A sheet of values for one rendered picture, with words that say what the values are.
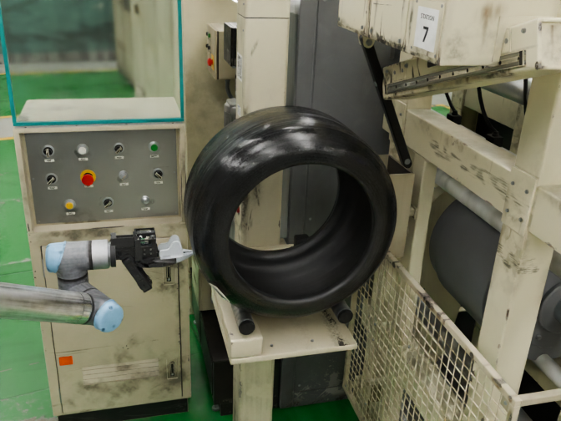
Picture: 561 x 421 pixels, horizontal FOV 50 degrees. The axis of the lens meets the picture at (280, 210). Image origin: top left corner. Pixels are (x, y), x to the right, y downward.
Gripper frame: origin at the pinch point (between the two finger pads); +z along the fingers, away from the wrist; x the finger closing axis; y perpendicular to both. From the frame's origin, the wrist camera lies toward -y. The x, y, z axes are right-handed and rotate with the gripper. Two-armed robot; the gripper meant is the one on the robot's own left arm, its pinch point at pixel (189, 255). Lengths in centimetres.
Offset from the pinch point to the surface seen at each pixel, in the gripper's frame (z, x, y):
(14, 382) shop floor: -68, 96, -108
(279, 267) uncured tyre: 29.1, 14.9, -14.2
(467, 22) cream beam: 50, -36, 64
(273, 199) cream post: 29.2, 26.4, 3.8
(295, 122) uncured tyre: 25.8, -5.1, 37.1
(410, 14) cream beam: 45, -21, 64
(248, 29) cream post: 20, 26, 55
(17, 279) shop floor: -80, 190, -107
